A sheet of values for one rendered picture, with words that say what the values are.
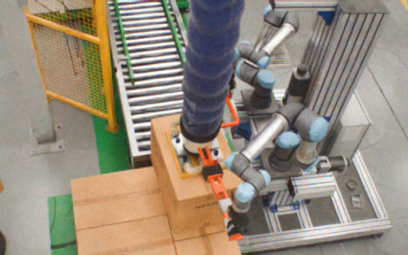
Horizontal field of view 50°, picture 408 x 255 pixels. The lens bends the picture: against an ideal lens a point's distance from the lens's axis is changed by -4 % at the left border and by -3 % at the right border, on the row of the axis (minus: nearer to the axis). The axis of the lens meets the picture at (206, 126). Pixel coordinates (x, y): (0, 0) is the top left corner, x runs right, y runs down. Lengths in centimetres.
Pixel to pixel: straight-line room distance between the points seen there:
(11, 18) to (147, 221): 160
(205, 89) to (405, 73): 363
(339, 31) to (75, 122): 271
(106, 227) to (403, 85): 358
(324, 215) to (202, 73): 193
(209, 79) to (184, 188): 71
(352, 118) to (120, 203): 159
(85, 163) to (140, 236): 120
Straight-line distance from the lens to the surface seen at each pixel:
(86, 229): 302
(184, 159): 257
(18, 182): 397
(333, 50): 235
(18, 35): 329
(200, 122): 231
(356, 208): 376
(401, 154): 458
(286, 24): 280
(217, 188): 237
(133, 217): 303
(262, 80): 285
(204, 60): 201
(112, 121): 405
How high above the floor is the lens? 321
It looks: 50 degrees down
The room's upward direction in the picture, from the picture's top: 8 degrees clockwise
